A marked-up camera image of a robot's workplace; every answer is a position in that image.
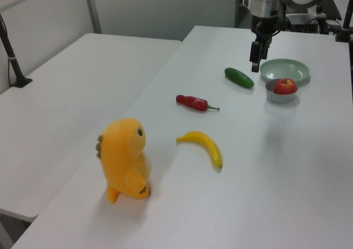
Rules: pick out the red apple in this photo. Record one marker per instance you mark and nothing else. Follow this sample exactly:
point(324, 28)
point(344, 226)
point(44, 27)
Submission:
point(285, 87)

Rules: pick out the grey bowl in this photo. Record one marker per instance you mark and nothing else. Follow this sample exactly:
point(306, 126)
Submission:
point(281, 98)

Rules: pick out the orange plush toy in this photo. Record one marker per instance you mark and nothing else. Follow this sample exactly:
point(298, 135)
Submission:
point(121, 161)

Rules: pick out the black camera stand pole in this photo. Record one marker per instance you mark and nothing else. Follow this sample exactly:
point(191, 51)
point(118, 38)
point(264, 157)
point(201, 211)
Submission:
point(12, 59)

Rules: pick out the black clamp stand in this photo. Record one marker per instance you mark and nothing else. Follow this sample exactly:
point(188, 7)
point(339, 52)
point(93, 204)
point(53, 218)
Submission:
point(344, 26)

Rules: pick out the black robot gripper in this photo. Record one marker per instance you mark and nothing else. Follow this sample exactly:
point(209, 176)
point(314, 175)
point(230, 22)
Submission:
point(264, 26)

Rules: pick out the white adjacent table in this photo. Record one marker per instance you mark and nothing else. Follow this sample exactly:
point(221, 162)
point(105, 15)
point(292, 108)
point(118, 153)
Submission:
point(69, 108)

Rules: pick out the grey partition frame post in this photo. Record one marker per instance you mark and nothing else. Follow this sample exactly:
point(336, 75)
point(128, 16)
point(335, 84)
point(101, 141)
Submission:
point(92, 9)

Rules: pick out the yellow banana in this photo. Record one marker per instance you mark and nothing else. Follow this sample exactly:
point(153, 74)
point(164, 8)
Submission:
point(208, 145)

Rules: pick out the pale green plate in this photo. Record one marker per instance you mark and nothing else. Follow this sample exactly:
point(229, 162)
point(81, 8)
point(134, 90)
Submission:
point(284, 70)

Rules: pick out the grey metal equipment box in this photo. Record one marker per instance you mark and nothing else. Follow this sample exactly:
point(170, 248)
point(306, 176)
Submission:
point(302, 20)

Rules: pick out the green cucumber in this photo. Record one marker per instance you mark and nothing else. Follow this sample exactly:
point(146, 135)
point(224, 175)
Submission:
point(238, 77)

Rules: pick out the red chili pepper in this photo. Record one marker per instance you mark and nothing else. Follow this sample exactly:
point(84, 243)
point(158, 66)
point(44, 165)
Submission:
point(193, 103)

